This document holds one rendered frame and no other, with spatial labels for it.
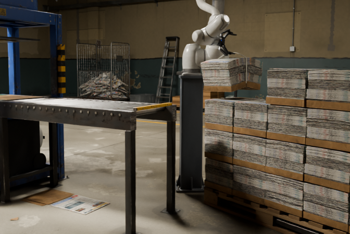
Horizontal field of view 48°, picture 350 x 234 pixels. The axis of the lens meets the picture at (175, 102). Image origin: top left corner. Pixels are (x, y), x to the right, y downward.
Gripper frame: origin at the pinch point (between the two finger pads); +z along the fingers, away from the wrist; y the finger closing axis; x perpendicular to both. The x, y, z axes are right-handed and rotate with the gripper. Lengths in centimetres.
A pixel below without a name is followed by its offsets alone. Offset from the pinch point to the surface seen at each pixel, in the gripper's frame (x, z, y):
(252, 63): 13.7, 7.8, 14.2
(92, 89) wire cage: -752, 291, 66
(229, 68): 14.0, -17.1, 20.0
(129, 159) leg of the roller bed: 6, -92, 84
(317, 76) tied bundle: 83, -16, 24
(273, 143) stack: 54, -13, 68
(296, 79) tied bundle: 69, -16, 26
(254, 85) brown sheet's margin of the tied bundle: 14.3, 12.5, 30.9
